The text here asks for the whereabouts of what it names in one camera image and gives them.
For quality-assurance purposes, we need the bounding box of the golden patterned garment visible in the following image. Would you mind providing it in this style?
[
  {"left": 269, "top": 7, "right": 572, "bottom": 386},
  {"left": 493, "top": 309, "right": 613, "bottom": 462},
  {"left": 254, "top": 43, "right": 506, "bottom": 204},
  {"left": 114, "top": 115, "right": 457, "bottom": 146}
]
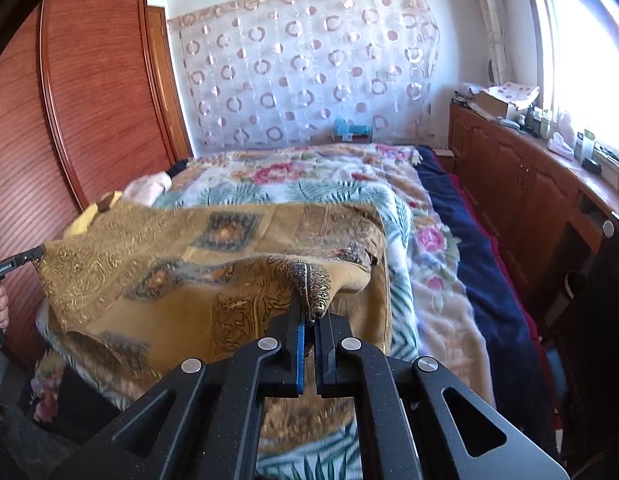
[{"left": 34, "top": 200, "right": 393, "bottom": 451}]

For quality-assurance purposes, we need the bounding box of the yellow plush toy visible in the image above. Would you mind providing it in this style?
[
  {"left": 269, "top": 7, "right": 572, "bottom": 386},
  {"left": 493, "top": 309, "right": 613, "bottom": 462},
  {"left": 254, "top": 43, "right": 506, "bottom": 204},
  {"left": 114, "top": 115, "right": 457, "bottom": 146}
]
[{"left": 62, "top": 191, "right": 123, "bottom": 240}]

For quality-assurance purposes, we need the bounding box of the brown louvered wardrobe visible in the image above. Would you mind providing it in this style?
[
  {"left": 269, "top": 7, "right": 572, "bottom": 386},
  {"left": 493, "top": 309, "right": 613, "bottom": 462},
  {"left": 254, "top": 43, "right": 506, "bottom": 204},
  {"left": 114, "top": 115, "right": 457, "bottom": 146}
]
[{"left": 0, "top": 0, "right": 194, "bottom": 366}]

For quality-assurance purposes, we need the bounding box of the navy blue bedsheet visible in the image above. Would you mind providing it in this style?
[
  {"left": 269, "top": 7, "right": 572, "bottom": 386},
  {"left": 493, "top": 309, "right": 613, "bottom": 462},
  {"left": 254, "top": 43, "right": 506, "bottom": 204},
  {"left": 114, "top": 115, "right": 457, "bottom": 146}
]
[{"left": 416, "top": 146, "right": 559, "bottom": 460}]

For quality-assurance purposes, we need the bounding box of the person's left hand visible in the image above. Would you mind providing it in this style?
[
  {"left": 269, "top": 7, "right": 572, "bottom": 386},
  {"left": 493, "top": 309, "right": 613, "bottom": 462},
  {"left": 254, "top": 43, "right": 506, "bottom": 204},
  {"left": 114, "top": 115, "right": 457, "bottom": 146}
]
[{"left": 0, "top": 285, "right": 9, "bottom": 330}]

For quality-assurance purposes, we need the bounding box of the palm leaf blanket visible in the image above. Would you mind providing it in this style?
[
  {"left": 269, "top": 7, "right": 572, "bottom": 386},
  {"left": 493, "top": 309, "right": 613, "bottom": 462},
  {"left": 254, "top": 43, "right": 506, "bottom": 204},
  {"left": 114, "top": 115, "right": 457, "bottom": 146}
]
[{"left": 37, "top": 200, "right": 419, "bottom": 479}]

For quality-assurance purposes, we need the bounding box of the white circle-pattern curtain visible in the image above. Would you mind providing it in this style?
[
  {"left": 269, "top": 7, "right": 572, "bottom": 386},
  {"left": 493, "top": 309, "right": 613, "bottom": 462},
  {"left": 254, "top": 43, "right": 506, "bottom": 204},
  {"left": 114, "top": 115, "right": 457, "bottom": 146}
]
[{"left": 168, "top": 0, "right": 439, "bottom": 154}]

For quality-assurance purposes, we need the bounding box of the window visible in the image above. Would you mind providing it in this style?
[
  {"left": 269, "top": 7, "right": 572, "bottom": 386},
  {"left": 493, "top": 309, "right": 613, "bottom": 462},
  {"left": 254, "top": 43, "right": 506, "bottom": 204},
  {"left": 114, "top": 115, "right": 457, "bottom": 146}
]
[{"left": 532, "top": 0, "right": 619, "bottom": 159}]

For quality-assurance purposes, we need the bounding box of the floral quilt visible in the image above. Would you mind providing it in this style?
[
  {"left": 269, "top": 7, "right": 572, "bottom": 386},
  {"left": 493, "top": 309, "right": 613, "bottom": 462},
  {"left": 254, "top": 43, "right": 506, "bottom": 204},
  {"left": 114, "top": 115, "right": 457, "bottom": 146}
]
[{"left": 31, "top": 143, "right": 496, "bottom": 426}]

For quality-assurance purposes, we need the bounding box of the tied side curtain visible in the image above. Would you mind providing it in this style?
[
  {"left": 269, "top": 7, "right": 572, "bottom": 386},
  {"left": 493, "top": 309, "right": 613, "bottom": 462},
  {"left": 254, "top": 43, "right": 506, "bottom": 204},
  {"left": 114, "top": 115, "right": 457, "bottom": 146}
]
[{"left": 479, "top": 0, "right": 512, "bottom": 84}]

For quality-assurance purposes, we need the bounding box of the brown wooden cabinet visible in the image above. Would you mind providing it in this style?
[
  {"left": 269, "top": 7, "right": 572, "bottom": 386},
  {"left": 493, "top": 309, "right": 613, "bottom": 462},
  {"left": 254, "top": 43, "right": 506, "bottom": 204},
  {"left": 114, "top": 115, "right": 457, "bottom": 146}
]
[{"left": 448, "top": 104, "right": 619, "bottom": 315}]

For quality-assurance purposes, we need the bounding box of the cardboard box on cabinet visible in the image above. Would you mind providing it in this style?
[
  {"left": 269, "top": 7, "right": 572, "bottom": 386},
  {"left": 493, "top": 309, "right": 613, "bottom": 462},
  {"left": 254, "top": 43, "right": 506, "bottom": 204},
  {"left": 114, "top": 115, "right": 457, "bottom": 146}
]
[{"left": 475, "top": 81, "right": 539, "bottom": 120}]

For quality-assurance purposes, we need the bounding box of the blue toy at headboard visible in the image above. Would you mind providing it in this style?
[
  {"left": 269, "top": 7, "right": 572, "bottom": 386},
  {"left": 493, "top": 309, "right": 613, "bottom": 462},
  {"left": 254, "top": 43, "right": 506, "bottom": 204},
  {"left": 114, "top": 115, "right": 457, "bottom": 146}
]
[{"left": 331, "top": 117, "right": 373, "bottom": 143}]

